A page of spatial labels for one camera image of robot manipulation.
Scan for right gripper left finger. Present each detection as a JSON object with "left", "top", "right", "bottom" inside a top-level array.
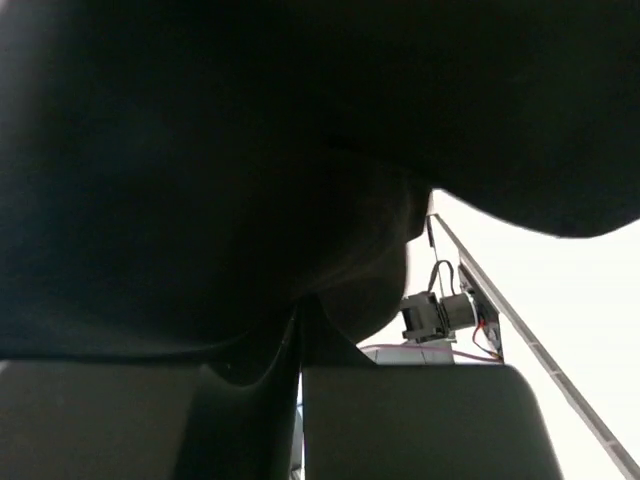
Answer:
[{"left": 1, "top": 311, "right": 301, "bottom": 479}]

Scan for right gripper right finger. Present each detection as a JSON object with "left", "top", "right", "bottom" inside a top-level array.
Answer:
[{"left": 299, "top": 297, "right": 562, "bottom": 480}]

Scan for black skirt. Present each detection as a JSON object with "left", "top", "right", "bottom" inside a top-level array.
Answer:
[{"left": 1, "top": 1, "right": 639, "bottom": 359}]

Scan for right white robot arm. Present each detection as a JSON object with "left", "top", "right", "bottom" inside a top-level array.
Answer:
[{"left": 1, "top": 290, "right": 561, "bottom": 479}]

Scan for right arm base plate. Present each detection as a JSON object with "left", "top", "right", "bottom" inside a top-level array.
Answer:
[{"left": 458, "top": 263, "right": 504, "bottom": 363}]

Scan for front aluminium rail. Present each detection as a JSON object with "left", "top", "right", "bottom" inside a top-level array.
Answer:
[{"left": 427, "top": 214, "right": 639, "bottom": 479}]

